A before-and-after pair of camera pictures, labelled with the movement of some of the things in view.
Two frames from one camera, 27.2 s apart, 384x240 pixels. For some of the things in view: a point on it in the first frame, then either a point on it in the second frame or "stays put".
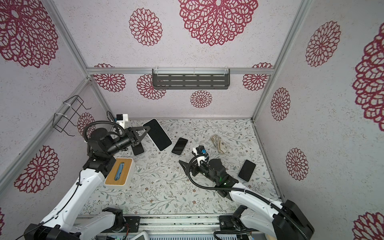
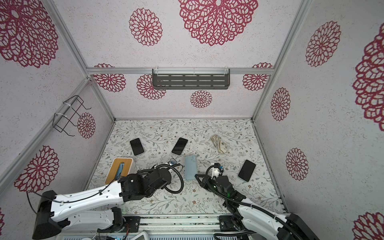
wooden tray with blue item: x=120 y=176 stays put
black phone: x=246 y=170 stays put
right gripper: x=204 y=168 -> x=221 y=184
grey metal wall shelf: x=173 y=78 stays put
